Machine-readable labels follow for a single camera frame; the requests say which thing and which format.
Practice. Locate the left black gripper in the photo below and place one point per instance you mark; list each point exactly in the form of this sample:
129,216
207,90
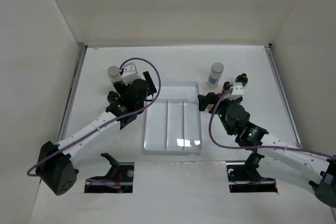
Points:
122,88

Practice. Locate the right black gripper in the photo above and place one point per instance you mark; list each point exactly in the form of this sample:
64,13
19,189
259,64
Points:
210,98

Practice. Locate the blue label bead jar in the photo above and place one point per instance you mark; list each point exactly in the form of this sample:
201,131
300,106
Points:
215,74
114,74

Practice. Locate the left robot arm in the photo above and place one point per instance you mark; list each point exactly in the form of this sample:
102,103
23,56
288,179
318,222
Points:
58,164

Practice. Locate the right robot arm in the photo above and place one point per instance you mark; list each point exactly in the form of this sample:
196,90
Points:
270,156

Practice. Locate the white divided organizer tray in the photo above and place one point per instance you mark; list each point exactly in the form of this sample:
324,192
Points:
173,123

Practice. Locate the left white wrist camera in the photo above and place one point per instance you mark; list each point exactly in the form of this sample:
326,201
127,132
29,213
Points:
129,73

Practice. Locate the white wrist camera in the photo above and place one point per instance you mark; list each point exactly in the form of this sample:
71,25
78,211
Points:
237,91
129,73

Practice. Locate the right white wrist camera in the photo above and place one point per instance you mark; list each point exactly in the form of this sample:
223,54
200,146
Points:
237,91

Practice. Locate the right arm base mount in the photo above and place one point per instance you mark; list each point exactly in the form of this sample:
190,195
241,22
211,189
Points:
243,177

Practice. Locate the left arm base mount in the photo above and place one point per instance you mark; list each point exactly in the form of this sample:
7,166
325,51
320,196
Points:
117,180

